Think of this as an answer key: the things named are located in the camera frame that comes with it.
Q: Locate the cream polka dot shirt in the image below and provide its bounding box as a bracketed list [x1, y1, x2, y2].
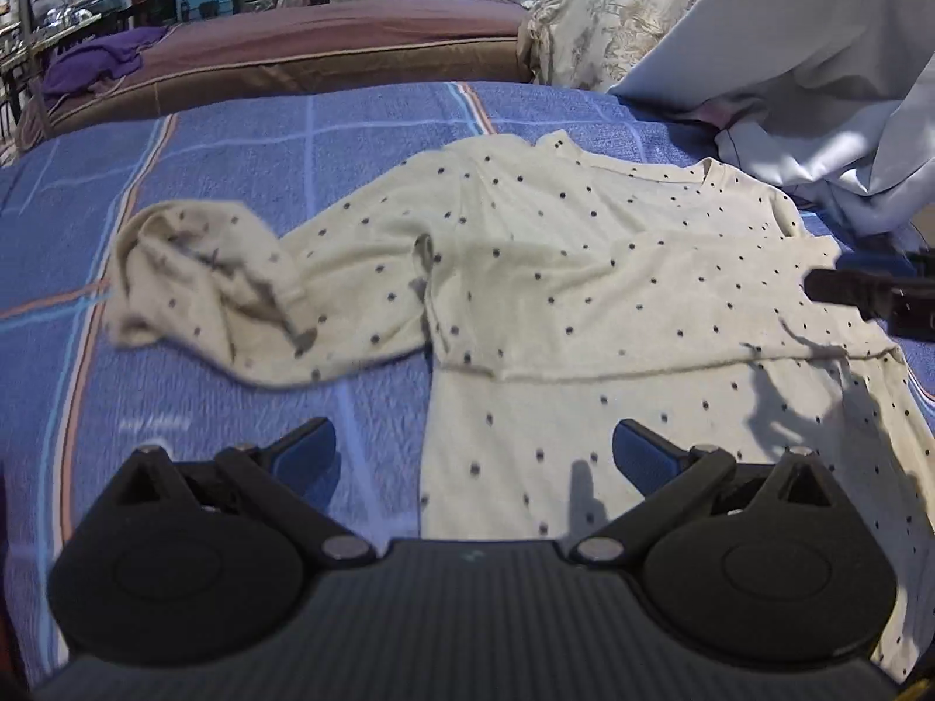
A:
[106, 131, 933, 677]

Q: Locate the blue plaid bed sheet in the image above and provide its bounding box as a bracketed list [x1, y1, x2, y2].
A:
[2, 82, 933, 681]

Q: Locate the light grey blue duvet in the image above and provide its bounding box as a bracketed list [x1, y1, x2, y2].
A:
[612, 0, 933, 236]

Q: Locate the floral beige pillow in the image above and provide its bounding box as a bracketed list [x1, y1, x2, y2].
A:
[525, 0, 697, 92]

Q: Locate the purple cloth on bed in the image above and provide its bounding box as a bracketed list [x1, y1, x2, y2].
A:
[41, 26, 169, 103]

